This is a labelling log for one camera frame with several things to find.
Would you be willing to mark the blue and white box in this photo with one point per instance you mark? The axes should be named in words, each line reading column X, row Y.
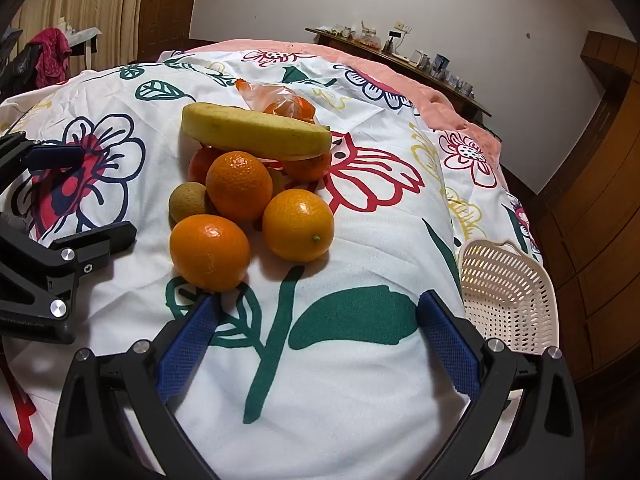
column 442, row 64

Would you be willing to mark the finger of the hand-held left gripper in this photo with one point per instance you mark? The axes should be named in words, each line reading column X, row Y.
column 55, row 156
column 95, row 245

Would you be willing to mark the green-brown kiwi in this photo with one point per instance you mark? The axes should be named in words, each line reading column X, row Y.
column 186, row 202
column 276, row 180

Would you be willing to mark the small mandarin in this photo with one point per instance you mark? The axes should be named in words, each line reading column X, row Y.
column 307, row 167

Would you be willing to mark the wooden door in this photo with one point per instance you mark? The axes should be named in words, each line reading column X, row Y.
column 165, row 5

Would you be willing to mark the cream plastic basket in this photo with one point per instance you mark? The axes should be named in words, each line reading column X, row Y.
column 505, row 295

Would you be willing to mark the dark chair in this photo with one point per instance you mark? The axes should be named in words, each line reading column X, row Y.
column 20, row 67

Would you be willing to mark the large orange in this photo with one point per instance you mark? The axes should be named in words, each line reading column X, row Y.
column 297, row 225
column 238, row 185
column 210, row 252

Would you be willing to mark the plastic bag of mandarins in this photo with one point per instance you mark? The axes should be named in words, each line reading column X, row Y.
column 280, row 100

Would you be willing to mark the wooden wardrobe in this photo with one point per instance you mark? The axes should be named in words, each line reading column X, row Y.
column 590, row 185

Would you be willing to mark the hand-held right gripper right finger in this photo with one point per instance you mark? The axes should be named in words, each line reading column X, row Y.
column 447, row 340

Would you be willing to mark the pink quilt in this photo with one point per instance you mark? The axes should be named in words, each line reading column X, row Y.
column 400, row 80

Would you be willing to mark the yellow banana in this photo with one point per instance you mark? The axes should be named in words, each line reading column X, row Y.
column 250, row 132

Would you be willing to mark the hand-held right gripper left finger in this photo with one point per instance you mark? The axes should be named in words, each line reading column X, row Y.
column 187, row 345

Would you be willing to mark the white floral blanket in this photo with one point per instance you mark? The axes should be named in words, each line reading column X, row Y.
column 350, row 240

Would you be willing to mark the group of small cups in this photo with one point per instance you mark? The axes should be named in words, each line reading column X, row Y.
column 462, row 85

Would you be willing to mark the red tomato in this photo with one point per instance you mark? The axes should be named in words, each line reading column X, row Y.
column 200, row 165

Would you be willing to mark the group of small jars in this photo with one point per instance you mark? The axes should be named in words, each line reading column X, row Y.
column 352, row 34

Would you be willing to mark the glass pitcher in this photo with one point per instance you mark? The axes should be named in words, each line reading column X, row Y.
column 421, row 58

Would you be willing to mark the wooden shelf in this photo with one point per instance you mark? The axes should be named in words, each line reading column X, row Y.
column 450, row 91

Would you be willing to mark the red garment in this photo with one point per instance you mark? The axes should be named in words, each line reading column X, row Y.
column 50, row 55

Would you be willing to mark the small black stand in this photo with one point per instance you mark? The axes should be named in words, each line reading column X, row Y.
column 395, row 41

